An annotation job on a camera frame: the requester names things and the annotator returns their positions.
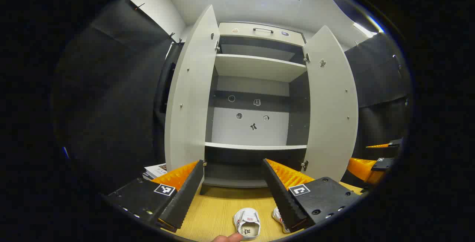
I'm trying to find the white grey shoe cabinet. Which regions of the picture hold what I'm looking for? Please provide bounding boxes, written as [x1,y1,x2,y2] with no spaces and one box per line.
[200,22,310,195]

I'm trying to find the black door handle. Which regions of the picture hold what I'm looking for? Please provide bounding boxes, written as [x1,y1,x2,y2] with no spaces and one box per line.
[160,62,176,114]

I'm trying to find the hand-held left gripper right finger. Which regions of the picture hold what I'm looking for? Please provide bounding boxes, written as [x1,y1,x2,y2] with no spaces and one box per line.
[262,158,362,234]

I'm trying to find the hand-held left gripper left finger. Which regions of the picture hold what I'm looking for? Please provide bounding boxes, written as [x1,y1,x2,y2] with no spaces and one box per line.
[106,160,205,233]

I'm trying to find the small ceiling light panel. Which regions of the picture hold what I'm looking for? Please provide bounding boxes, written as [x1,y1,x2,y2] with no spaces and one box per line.
[353,16,384,38]

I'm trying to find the white cabinet door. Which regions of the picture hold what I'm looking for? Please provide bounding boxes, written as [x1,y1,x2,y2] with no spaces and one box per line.
[164,4,220,172]
[302,25,359,182]

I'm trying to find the stack of books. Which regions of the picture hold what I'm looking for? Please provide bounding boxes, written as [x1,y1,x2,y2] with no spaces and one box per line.
[143,163,167,181]

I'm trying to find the white shoe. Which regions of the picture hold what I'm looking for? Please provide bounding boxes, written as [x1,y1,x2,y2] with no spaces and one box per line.
[233,208,261,241]
[272,207,292,234]

